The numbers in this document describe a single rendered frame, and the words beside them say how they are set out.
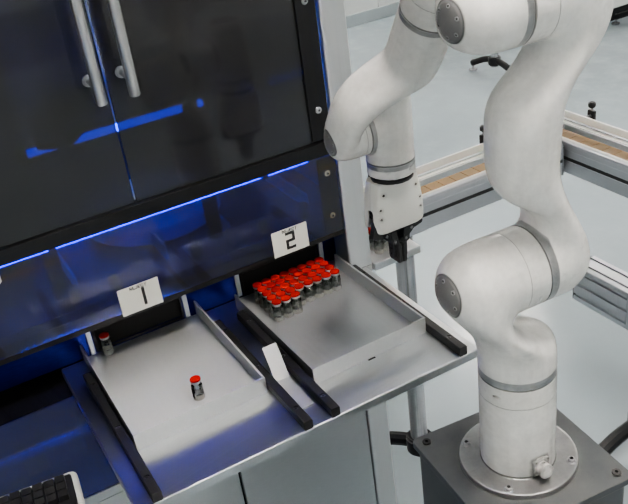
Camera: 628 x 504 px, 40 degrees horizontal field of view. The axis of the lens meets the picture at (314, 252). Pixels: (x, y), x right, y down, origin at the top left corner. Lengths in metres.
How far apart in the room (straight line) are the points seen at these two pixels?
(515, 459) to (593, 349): 1.79
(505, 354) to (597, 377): 1.80
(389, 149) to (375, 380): 0.45
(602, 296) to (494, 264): 1.38
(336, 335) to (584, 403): 1.36
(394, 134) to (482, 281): 0.36
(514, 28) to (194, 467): 0.90
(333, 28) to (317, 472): 1.09
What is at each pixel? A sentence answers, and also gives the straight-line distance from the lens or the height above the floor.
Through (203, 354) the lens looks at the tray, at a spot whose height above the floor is 0.88.
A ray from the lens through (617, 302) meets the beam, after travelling 2.52.
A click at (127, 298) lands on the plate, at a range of 1.73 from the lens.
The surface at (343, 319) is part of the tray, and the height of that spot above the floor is 0.88.
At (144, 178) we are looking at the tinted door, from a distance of 1.66.
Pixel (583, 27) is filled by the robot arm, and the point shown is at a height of 1.58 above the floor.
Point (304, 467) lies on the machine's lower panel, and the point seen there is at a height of 0.40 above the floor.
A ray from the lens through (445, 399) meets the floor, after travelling 2.95.
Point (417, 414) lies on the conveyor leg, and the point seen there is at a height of 0.24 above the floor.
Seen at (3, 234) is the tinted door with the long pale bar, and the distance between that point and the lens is 1.63.
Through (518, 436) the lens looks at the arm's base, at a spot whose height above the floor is 0.96.
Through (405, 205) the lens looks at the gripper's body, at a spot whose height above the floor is 1.20.
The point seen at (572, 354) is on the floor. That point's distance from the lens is 3.15.
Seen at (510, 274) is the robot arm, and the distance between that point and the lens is 1.20.
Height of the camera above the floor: 1.89
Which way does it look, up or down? 29 degrees down
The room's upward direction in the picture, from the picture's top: 8 degrees counter-clockwise
